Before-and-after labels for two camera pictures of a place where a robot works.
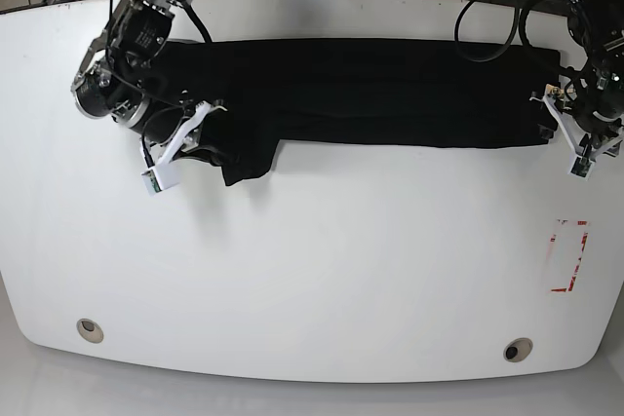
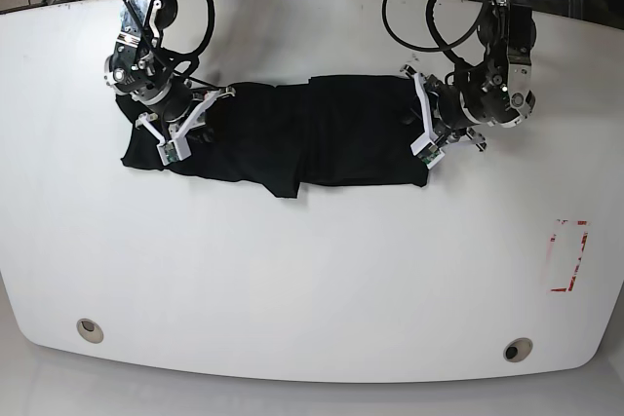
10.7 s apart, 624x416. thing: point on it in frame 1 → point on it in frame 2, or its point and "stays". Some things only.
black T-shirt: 259,93 → 345,130
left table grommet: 90,330 stays
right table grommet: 517,349 stays
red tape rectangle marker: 567,245 stays
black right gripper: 161,125 → 174,105
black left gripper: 595,125 → 450,109
